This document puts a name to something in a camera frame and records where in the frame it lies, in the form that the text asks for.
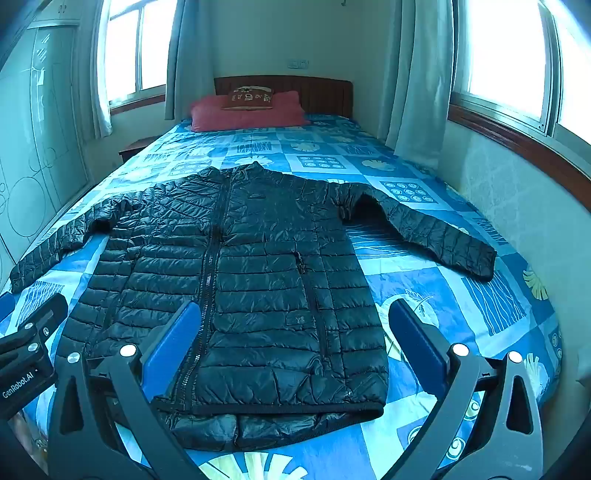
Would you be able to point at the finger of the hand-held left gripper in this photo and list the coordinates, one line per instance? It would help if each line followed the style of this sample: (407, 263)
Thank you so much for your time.
(6, 308)
(48, 316)

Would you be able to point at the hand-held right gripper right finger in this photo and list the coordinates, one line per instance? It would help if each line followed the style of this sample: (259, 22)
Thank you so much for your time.
(418, 341)

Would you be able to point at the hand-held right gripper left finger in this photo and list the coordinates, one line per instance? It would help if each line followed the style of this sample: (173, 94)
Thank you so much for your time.
(175, 346)

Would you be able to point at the black puffer jacket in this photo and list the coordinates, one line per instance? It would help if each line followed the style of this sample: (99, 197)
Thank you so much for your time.
(258, 258)

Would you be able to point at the bed with blue patterned sheet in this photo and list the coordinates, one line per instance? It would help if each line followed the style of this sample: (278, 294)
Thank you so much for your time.
(415, 286)

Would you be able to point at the white wardrobe with circle pattern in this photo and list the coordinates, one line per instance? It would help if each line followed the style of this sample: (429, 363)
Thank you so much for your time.
(41, 138)

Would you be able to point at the wooden nightstand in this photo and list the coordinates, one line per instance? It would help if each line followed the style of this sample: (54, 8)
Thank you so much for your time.
(136, 147)

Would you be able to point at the wooden window sill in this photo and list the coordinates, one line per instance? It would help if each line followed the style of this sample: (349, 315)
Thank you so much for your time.
(517, 143)

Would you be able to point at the short grey curtain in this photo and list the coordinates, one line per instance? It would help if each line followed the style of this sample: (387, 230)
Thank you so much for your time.
(94, 92)

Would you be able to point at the red pillow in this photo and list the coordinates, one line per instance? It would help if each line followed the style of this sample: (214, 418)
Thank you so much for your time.
(212, 117)

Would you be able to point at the brown printed cushion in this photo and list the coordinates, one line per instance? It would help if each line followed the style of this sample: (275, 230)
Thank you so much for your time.
(249, 98)

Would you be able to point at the wooden headboard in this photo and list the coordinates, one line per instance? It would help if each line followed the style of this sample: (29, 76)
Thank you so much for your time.
(323, 94)

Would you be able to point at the long grey curtain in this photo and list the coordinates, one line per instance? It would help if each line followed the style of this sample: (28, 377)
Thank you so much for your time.
(187, 60)
(418, 74)

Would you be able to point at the small window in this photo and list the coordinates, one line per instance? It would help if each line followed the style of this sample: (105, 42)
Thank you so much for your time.
(138, 46)

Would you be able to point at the wide window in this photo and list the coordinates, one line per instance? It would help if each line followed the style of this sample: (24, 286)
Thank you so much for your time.
(508, 55)

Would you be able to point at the white wall socket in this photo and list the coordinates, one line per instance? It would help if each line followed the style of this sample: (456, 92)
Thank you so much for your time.
(298, 64)

